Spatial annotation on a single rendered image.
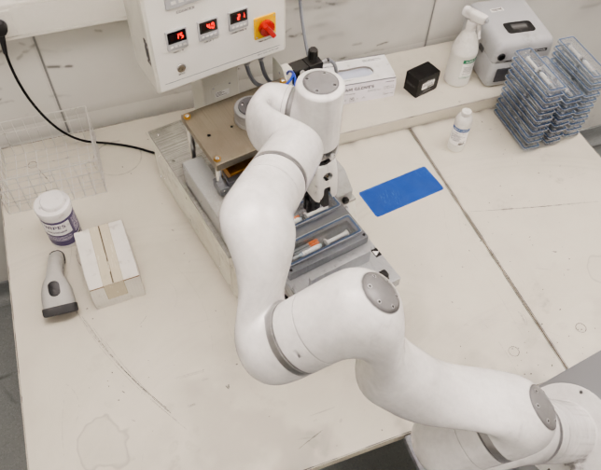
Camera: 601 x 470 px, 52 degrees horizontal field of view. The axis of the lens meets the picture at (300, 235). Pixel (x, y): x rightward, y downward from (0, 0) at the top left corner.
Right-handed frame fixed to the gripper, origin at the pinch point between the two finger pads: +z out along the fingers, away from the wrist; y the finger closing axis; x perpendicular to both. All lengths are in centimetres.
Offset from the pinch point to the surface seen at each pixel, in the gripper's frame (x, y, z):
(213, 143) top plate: 11.5, 23.2, -2.1
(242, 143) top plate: 5.9, 20.2, -2.1
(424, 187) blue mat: -46, 12, 34
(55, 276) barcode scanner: 53, 27, 26
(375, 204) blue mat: -30.6, 13.9, 33.8
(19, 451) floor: 89, 29, 109
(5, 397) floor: 88, 50, 109
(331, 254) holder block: -0.7, -8.0, 9.4
